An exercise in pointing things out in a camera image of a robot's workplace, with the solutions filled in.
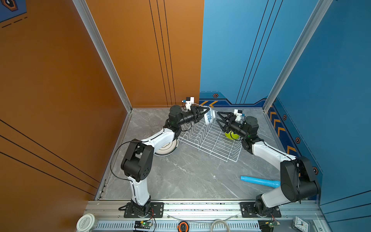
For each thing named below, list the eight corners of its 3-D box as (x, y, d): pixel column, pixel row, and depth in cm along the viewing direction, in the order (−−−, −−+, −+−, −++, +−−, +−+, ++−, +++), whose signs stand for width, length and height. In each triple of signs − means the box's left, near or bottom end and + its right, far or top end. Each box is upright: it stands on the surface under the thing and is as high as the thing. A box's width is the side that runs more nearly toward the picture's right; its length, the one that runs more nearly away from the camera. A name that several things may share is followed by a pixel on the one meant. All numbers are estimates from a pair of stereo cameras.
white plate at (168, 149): (160, 161, 92) (159, 158, 89) (155, 154, 95) (154, 151, 92) (182, 148, 98) (181, 144, 95) (177, 141, 102) (176, 138, 98)
